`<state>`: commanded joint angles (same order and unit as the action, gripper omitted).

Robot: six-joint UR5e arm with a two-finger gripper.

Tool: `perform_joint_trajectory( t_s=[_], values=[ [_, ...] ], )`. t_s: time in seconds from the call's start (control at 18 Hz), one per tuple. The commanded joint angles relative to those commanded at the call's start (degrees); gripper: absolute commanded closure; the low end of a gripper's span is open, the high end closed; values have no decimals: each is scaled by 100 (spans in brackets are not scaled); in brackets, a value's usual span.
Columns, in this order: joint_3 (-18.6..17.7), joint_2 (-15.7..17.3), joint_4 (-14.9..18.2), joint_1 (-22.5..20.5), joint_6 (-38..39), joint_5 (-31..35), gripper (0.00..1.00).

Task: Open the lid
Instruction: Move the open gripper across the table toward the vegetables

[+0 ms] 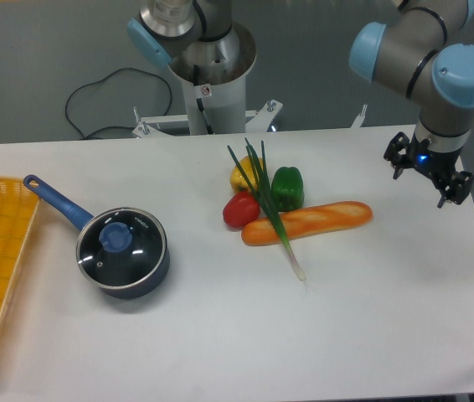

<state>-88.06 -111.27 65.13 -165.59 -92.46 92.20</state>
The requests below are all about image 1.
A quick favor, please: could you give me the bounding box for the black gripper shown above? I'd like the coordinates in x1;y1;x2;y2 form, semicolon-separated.
384;131;474;209

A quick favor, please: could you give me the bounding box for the glass lid blue knob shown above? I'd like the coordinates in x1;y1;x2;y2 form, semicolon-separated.
76;207;167;291

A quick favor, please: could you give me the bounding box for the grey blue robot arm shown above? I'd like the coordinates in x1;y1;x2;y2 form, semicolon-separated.
127;1;474;204

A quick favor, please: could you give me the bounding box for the orange baguette bread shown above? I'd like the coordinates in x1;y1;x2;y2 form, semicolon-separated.
241;201;374;246

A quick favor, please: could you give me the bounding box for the green bell pepper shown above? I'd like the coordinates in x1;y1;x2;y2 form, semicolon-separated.
271;167;305;212

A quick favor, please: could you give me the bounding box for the green spring onion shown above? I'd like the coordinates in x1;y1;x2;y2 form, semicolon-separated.
227;138;311;293

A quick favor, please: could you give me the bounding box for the yellow bell pepper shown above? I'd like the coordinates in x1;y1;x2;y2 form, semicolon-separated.
229;157;258;194

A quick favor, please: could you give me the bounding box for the red bell pepper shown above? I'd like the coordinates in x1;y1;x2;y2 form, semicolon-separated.
223;191;260;229

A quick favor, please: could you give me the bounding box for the white table bracket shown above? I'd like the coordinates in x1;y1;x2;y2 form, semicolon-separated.
350;104;368;129

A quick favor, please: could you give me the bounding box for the blue saucepan with handle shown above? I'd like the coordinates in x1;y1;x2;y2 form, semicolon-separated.
23;174;171;300

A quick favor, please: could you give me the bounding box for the black power cable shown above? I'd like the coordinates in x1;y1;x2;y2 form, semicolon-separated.
64;67;173;141

